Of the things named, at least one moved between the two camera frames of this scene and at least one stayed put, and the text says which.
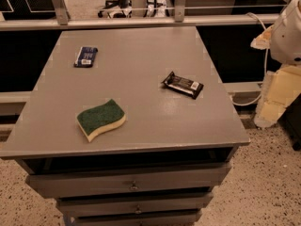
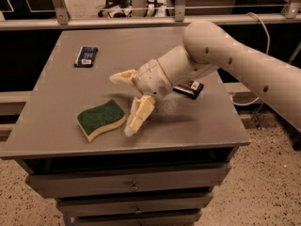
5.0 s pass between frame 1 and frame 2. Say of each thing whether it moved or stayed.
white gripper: moved
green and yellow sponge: stayed
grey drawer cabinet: stayed
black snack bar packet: stayed
